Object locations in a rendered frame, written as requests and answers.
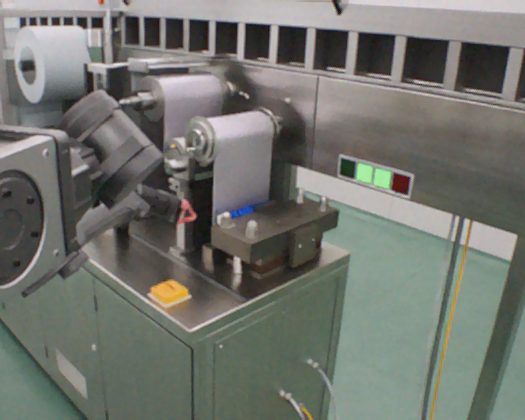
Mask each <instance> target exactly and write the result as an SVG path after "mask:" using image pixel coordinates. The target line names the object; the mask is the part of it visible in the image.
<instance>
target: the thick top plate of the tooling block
mask: <svg viewBox="0 0 525 420"><path fill-rule="evenodd" d="M295 200H296V198H295V199H292V200H289V201H286V202H282V203H280V207H279V208H276V209H274V210H268V211H265V212H262V213H257V212H254V211H253V212H250V213H248V214H245V215H242V216H239V217H236V218H233V219H231V220H232V228H230V229H223V228H221V227H220V225H219V224H215V225H212V226H211V245H213V246H215V247H217V248H219V249H221V250H223V251H225V252H227V253H228V254H230V255H232V256H234V257H238V258H240V259H242V260H244V261H246V262H248V263H249V264H251V263H252V262H255V261H257V260H259V259H262V258H266V257H269V256H271V255H274V254H275V253H277V252H280V251H282V250H284V249H287V248H289V247H290V242H291V232H293V231H296V230H298V229H300V228H302V227H305V226H307V225H310V224H312V223H313V224H316V225H318V232H317V235H319V234H321V233H325V232H327V231H330V230H332V229H335V228H337V227H338V221H339V212H340V209H335V208H332V207H329V210H328V211H321V210H319V209H318V207H319V202H316V201H313V200H310V199H307V198H305V200H306V202H305V203H297V202H295ZM250 221H255V222H256V224H257V230H258V237H257V238H248V237H246V232H247V228H248V224H249V222H250Z"/></svg>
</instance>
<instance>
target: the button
mask: <svg viewBox="0 0 525 420"><path fill-rule="evenodd" d="M151 289H152V295H153V297H155V298H156V299H158V300H159V301H161V302H162V303H164V304H165V305H169V304H171V303H173V302H175V301H178V300H180V299H182V298H185V297H187V296H188V290H187V289H186V288H185V287H183V286H181V285H180V284H178V283H177V282H175V281H173V280H169V281H167V282H165V283H162V284H160V285H157V286H155V287H152V288H151Z"/></svg>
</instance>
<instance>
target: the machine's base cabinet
mask: <svg viewBox="0 0 525 420"><path fill-rule="evenodd" d="M348 270H349V263H348V264H346V265H345V266H343V267H341V268H339V269H338V270H336V271H334V272H332V273H330V274H328V275H324V276H322V277H320V278H318V279H317V280H315V281H314V282H312V283H310V284H308V285H306V286H304V287H302V288H300V289H298V290H296V291H295V292H293V293H291V294H289V295H287V296H285V297H282V298H280V299H278V300H276V301H274V302H273V303H271V304H269V305H267V306H265V307H263V308H261V309H259V310H257V311H255V312H253V313H251V315H247V316H245V317H243V318H241V319H239V320H237V321H235V322H233V323H231V324H230V325H228V326H226V327H224V328H222V329H219V330H217V331H215V332H213V333H212V334H210V335H208V336H206V337H204V338H202V339H200V340H198V341H195V342H193V343H191V344H189V343H188V342H186V341H185V340H183V339H181V338H179V337H178V336H177V335H176V334H175V333H174V332H172V331H171V330H169V329H168V328H167V327H165V326H164V325H163V324H161V323H160V322H159V321H157V320H155V319H154V318H153V317H151V316H150V315H149V314H147V313H146V312H145V311H143V310H142V309H140V307H139V306H137V305H136V304H135V303H133V302H132V301H131V300H128V299H126V298H125V297H124V296H123V295H122V294H121V293H119V292H118V291H117V290H115V289H114V288H112V287H111V286H110V285H109V284H108V283H107V282H105V281H104V280H103V279H101V278H98V277H97V276H96V275H95V274H94V273H93V272H91V271H90V270H89V269H87V268H86V267H84V266H83V265H82V267H81V268H80V270H78V271H76V272H75V273H73V274H72V275H71V276H69V277H68V278H66V279H65V280H63V279H62V278H61V277H60V276H59V275H58V274H57V275H56V276H54V278H53V279H51V280H50V281H47V282H46V283H45V284H44V285H43V286H41V287H40V288H39V289H38V290H37V291H34V292H33V293H31V295H29V296H28V297H27V298H25V299H24V297H23V296H22V294H21V293H20V294H18V295H17V296H16V297H13V298H11V299H10V300H8V301H6V302H4V303H0V319H1V320H2V321H3V322H4V323H5V324H6V325H7V327H8V328H9V329H10V330H11V331H12V332H13V333H14V335H15V336H16V337H17V338H18V339H19V341H20V342H21V343H22V344H23V345H24V346H25V347H26V348H27V350H28V351H29V353H30V354H31V355H32V356H33V357H34V358H35V359H36V360H37V361H38V362H39V363H40V366H41V367H42V368H43V369H45V370H46V372H47V373H48V374H49V375H50V376H51V377H52V379H53V381H54V382H56V383H57V384H58V385H59V387H60V388H61V389H62V390H63V391H64V392H65V394H66V395H67V396H68V397H69V398H70V399H71V400H72V401H73V403H74V404H75V405H76V406H78V407H79V410H80V411H81V412H82V413H83V414H84V415H85V416H86V417H87V418H88V419H89V420H300V418H299V417H298V416H299V415H298V413H297V412H296V410H295V409H294V408H293V406H292V405H291V404H290V403H288V402H286V401H285V396H286V395H287V394H288V393H291V394H292V395H293V396H294V400H295V401H296V402H297V404H298V405H299V404H300V403H302V404H303V405H304V408H305V409H306V411H307V412H308V413H309V414H310V416H312V418H313V420H327V417H328V410H329V405H330V400H331V394H330V391H329V388H328V386H327V384H326V382H325V380H324V379H323V377H322V376H321V373H320V372H319V371H318V370H316V369H314V368H313V365H314V363H315V362H317V363H319V364H320V368H321V369H322V371H323V373H324V374H325V376H326V377H327V378H328V380H329V383H330V385H331V386H332V388H333V381H334V374H335V367H336V360H337V352H338V345H339V338H340V330H341V323H342V315H343V308H344V300H345V292H346V285H347V277H348Z"/></svg>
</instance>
